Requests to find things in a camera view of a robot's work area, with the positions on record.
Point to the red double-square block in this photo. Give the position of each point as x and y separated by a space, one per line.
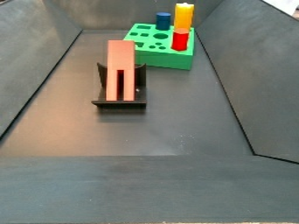
120 59

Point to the green foam shape board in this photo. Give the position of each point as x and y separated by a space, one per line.
152 47

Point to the black curved holder stand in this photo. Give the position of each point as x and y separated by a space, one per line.
120 103

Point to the red hexagonal prism block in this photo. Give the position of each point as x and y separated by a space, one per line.
180 36

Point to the blue cylinder block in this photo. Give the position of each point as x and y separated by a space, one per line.
162 21

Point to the yellow star prism block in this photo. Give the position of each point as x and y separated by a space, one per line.
182 16

